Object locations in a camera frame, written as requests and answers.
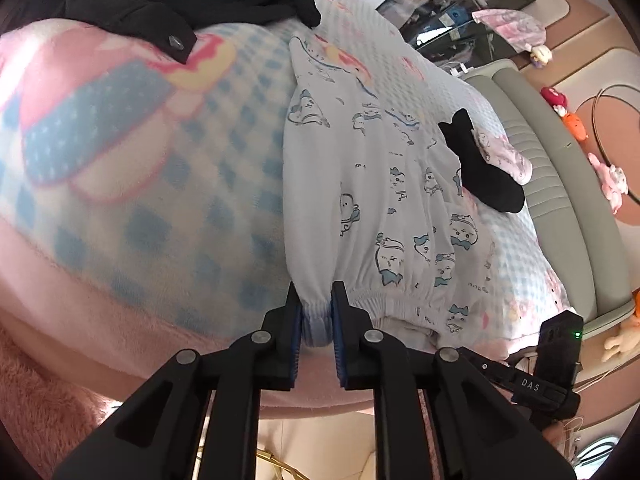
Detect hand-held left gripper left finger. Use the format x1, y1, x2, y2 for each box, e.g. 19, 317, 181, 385
52, 282, 303, 480

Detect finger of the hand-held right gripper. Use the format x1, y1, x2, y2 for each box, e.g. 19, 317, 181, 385
457, 349, 516, 393

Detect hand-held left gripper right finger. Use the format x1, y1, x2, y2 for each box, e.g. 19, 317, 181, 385
331, 281, 576, 480

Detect cartoon print pajama pants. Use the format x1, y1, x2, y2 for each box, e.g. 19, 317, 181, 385
282, 35, 501, 352

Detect beige plush toy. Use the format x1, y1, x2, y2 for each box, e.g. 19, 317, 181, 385
601, 287, 640, 362

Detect grey padded headboard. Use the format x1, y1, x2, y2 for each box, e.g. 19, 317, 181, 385
465, 57, 634, 342

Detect folded black garment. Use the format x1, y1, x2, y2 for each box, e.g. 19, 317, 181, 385
438, 108, 526, 214

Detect blue checkered cartoon blanket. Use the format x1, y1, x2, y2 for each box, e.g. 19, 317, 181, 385
0, 0, 572, 413

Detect folded pink printed garment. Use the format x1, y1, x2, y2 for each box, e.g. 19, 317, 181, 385
470, 130, 532, 184

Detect orange plush toy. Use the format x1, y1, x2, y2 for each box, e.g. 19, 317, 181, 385
562, 112, 589, 142

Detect red plush toy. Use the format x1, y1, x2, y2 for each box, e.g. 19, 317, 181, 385
540, 86, 571, 117

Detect pink fuzzy robe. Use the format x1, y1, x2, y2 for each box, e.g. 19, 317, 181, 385
0, 325, 117, 463

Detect pink printed bundle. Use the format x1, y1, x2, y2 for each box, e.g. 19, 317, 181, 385
472, 7, 549, 54

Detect dark glass cabinet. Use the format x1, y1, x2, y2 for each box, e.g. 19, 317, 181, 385
375, 0, 532, 64

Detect gold wire basket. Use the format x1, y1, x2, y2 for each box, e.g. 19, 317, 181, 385
199, 440, 282, 480

